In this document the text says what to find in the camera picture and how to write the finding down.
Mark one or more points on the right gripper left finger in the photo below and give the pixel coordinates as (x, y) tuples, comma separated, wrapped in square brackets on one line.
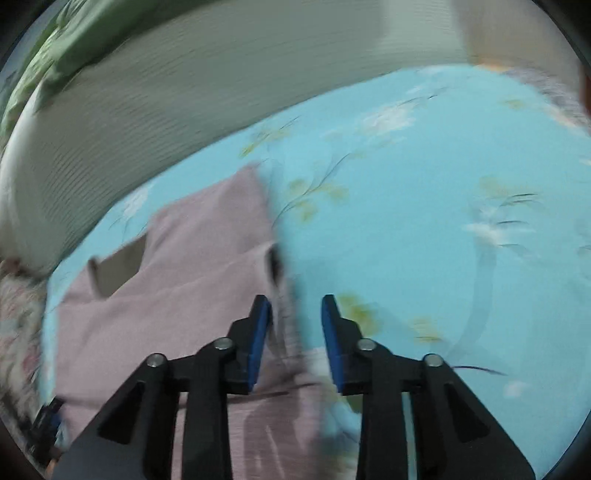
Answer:
[(132, 435)]

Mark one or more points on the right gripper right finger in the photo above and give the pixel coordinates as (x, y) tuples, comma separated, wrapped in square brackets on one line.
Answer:
[(420, 405)]

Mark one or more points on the mauve knit garment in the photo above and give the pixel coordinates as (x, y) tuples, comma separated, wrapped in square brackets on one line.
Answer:
[(177, 287)]

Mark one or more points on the pink floral small pillow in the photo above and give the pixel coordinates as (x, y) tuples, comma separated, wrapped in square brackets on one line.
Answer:
[(23, 299)]

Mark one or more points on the turquoise floral bed sheet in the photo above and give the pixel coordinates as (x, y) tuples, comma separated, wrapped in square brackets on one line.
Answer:
[(447, 209)]

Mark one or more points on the grey striped pillow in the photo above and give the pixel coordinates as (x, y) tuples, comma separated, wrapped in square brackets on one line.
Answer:
[(174, 89)]

